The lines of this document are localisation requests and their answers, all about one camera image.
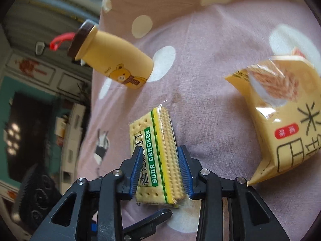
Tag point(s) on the yellow bear print bottle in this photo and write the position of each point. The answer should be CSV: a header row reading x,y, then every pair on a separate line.
x,y
112,55

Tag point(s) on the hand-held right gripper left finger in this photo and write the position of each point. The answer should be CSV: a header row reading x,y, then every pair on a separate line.
x,y
135,178

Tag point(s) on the soda cracker packet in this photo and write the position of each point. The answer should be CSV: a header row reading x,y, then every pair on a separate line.
x,y
155,155

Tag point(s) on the black television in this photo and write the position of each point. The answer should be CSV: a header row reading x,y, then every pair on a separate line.
x,y
30,135

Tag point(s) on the pink polka dot bed sheet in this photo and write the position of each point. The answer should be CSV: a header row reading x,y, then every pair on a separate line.
x,y
213,67

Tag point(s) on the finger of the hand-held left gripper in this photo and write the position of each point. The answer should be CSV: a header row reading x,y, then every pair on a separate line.
x,y
93,227
148,224

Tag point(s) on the white cabinet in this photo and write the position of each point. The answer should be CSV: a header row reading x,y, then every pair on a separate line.
x,y
72,145

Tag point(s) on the red knot wall hanging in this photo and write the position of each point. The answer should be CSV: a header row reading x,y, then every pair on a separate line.
x,y
30,66

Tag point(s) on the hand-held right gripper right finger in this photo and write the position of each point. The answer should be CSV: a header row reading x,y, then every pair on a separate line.
x,y
184,178

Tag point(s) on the grey curtain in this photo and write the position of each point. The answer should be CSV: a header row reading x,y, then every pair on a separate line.
x,y
50,12

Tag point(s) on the yellow bread packet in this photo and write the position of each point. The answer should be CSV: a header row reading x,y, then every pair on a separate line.
x,y
283,120

